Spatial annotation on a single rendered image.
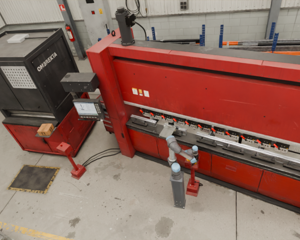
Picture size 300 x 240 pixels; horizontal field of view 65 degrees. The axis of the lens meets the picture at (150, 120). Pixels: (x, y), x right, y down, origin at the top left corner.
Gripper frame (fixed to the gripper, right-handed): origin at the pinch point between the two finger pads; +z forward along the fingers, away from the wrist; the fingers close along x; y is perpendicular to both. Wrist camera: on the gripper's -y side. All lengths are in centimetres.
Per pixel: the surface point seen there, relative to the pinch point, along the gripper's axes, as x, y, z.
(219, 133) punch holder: -29, 32, -38
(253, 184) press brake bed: -85, 7, 39
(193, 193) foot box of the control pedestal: 3, -16, 73
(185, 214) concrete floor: 5, -53, 71
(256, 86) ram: -65, 34, -126
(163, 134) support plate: 55, 25, -23
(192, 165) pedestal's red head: 4.0, -4.6, 3.9
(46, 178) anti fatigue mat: 285, -61, 70
